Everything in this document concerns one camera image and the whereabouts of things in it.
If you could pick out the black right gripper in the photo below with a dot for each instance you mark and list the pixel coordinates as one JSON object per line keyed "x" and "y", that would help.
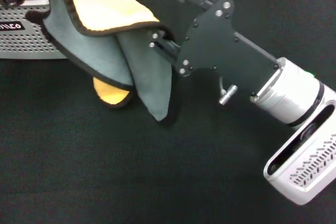
{"x": 218, "y": 45}

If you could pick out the gray yellow towel black trim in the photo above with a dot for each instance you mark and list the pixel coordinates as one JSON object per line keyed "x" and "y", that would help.
{"x": 99, "y": 51}

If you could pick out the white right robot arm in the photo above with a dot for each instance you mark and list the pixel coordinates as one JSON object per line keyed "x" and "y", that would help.
{"x": 291, "y": 93}

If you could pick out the gray perforated storage box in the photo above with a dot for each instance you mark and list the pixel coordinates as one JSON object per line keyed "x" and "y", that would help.
{"x": 26, "y": 45}

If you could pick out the black tablecloth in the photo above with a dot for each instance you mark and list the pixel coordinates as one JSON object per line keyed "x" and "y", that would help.
{"x": 105, "y": 169}

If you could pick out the black logo label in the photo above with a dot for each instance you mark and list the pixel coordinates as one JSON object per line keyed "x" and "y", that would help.
{"x": 11, "y": 26}

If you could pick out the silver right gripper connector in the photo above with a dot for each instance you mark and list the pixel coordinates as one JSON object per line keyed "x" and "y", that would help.
{"x": 228, "y": 95}

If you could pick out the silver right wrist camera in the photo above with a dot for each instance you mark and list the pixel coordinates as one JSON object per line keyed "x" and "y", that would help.
{"x": 302, "y": 166}

